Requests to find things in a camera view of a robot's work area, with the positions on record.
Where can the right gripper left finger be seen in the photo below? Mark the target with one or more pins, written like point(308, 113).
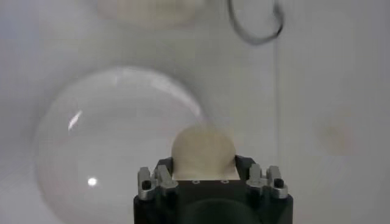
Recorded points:
point(158, 182)

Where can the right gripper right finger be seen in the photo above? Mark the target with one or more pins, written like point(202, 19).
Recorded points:
point(265, 181)

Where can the white steamed baozi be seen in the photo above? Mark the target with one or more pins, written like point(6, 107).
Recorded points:
point(204, 152)

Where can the white round plate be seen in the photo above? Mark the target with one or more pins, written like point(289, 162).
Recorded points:
point(106, 152)

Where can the cream electric cooker base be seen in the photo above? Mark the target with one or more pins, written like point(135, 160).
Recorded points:
point(152, 12)

